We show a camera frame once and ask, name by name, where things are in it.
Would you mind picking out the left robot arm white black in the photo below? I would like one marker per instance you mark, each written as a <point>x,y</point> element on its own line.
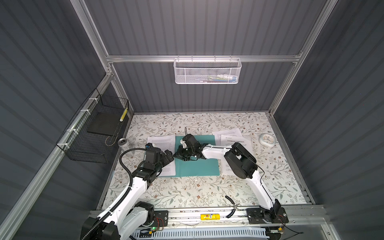
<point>122,218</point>

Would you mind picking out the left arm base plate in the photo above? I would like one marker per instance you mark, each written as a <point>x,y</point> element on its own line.
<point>160,219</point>

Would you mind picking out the white wire mesh basket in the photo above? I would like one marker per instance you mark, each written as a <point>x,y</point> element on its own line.
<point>188,71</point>

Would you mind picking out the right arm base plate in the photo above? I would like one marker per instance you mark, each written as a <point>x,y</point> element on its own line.
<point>262,216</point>

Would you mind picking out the silver drink can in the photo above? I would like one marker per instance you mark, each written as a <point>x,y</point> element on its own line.
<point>123,144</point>

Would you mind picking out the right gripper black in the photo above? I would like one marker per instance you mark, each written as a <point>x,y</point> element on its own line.
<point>179,154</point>

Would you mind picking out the pens in white basket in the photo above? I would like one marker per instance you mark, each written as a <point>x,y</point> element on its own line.
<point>231,79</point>

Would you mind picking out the white perforated cable tray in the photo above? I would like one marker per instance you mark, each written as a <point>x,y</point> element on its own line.
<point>204,233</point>

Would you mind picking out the yellow label on rail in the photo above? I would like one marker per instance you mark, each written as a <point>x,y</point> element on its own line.
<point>210,217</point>

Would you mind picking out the printed paper sheet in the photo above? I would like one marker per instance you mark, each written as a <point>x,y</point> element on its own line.
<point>165,143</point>
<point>229,141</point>

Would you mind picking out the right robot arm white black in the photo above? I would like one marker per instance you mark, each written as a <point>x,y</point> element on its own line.
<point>242,163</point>

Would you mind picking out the black pad in basket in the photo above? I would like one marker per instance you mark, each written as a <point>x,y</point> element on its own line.
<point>105,124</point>

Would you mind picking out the teal green file folder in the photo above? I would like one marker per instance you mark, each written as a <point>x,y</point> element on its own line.
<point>198,168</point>

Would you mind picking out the black wire mesh basket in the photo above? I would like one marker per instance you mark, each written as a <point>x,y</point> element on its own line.
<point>81,146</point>

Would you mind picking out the yellow marker in black basket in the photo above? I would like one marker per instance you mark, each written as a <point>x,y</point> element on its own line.
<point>123,115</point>

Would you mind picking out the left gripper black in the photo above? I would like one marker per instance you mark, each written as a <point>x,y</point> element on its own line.
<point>165,160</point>

